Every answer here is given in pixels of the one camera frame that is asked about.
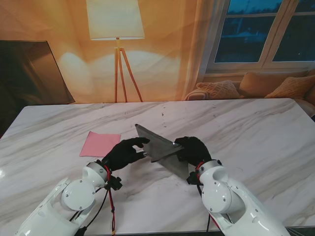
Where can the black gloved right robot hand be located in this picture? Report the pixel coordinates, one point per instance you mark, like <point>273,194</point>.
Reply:
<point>197,152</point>

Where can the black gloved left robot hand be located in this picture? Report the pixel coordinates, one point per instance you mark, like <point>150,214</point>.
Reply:
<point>121,155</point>

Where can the pink cloth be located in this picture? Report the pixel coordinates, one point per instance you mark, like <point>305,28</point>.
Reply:
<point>98,145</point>

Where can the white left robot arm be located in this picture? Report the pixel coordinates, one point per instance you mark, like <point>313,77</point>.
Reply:
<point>61,209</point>

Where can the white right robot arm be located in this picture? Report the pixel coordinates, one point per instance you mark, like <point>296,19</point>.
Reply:
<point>229,201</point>

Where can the printed living room backdrop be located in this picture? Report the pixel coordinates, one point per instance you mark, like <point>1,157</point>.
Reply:
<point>160,61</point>

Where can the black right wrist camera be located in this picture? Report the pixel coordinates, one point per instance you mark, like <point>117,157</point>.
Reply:
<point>192,179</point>

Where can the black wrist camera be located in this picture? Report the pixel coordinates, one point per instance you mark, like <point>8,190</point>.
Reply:
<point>115,183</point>
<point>192,179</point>

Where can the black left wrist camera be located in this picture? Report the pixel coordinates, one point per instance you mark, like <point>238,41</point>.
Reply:
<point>115,183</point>

